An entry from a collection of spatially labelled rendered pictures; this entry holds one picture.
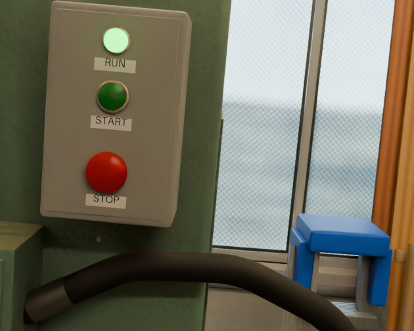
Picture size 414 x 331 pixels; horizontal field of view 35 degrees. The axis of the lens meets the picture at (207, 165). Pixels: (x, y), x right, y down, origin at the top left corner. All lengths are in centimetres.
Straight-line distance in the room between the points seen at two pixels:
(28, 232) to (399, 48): 151
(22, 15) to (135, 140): 15
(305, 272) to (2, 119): 86
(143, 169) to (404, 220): 148
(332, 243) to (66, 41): 89
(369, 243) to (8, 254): 91
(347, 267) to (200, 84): 167
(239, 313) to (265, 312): 8
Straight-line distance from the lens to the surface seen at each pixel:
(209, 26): 53
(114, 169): 47
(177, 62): 47
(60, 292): 52
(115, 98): 47
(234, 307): 207
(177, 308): 57
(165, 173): 48
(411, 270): 181
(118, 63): 48
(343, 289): 209
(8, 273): 50
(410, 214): 192
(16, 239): 52
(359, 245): 129
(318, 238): 127
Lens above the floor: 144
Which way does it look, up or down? 8 degrees down
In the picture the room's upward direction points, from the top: 5 degrees clockwise
